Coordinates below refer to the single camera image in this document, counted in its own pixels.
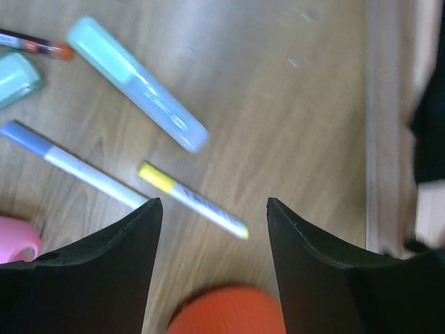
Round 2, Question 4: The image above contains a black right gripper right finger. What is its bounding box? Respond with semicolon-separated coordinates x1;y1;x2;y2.
267;198;444;333

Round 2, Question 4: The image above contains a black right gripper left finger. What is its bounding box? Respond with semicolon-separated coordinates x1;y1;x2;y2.
1;198;163;333

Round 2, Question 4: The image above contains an orange round pen organizer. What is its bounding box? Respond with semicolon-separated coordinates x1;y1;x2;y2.
166;285;286;333

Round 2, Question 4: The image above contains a yellow capped white marker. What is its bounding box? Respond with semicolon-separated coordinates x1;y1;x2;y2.
138;162;250;240

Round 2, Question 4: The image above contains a blue capped white marker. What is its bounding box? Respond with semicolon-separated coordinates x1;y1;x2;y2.
1;121;148;209

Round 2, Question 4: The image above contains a mint green highlighter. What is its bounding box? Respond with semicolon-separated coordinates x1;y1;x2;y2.
67;17;209;153

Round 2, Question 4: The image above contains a pink lidded pen tube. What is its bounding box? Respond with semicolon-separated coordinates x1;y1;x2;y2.
0;216;40;264

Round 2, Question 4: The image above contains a wooden clothes rack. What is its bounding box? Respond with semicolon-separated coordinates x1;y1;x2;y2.
366;1;444;258

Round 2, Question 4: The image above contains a black t-shirt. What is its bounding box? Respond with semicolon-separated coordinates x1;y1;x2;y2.
410;34;445;185

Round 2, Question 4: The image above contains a green correction tape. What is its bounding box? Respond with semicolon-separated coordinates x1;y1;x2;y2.
1;49;46;109

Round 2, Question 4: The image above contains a red clear pen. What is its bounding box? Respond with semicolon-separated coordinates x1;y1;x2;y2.
1;29;74;61

